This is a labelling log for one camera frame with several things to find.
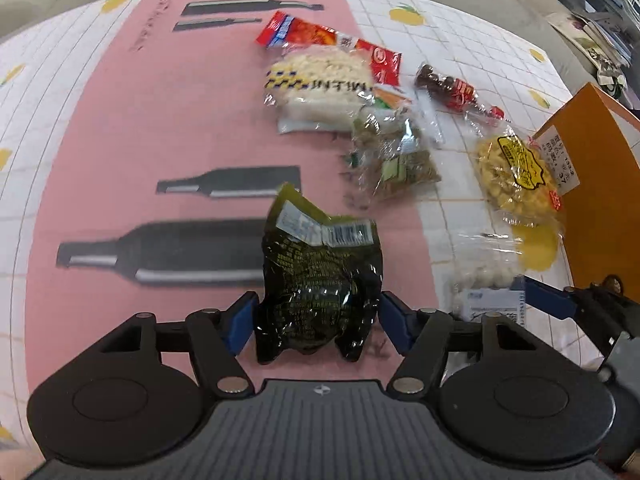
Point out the white candy bag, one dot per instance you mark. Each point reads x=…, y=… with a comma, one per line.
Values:
x=485, y=275

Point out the dark green snack packet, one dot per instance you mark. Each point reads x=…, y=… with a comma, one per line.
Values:
x=315, y=280

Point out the red snack packet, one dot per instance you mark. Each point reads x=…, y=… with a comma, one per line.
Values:
x=300, y=30

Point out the yellow corn snack bag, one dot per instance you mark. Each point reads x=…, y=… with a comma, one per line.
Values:
x=515, y=180

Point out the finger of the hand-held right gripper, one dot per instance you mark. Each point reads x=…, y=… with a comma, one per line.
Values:
x=547, y=300

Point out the pink and white printed tablecloth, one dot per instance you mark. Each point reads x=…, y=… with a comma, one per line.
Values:
x=150, y=135

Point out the chocolate ball packet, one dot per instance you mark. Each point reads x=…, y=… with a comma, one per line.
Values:
x=450, y=87

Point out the pile of magazines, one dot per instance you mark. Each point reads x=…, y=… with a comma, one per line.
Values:
x=595, y=40

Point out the clear green pea packet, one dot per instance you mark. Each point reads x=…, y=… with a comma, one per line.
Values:
x=400, y=165

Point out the white puffed snack bag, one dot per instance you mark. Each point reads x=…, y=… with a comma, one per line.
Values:
x=315, y=85

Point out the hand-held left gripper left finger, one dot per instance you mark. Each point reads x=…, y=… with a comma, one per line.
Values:
x=241, y=322

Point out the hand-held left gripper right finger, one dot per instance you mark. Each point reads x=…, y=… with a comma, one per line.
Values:
x=396, y=325

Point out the orange cardboard box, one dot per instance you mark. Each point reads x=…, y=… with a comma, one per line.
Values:
x=600, y=200

